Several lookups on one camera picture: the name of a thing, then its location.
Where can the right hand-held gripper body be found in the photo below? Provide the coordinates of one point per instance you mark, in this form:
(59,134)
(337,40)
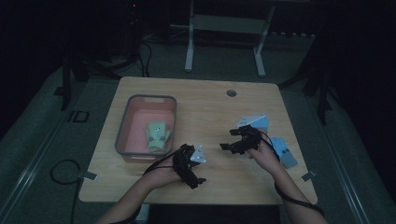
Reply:
(249,141)

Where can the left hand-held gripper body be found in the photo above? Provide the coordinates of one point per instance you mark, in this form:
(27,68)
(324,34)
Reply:
(183,163)

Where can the green plush toy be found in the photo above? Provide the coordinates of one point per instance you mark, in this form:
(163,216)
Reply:
(157,137)

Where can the pink bin with grey rim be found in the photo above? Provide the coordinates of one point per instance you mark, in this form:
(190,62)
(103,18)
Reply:
(137,124)

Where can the person's right hand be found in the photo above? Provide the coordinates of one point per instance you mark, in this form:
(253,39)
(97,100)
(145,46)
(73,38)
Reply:
(264,158)

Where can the person's left hand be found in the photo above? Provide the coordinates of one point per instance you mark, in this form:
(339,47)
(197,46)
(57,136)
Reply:
(165,177)

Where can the person's dark clothing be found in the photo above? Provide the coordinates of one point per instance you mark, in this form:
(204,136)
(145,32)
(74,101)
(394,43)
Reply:
(214,215)

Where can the white table leg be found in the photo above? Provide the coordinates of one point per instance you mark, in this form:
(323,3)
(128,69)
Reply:
(143,214)

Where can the grey table edge clip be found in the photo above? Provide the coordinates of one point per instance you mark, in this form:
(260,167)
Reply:
(88,176)
(308,176)

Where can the black tripod stand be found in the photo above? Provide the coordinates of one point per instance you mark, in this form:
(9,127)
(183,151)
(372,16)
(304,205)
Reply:
(320,90)

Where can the white metal desk frame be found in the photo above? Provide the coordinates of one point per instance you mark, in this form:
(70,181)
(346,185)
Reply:
(230,24)

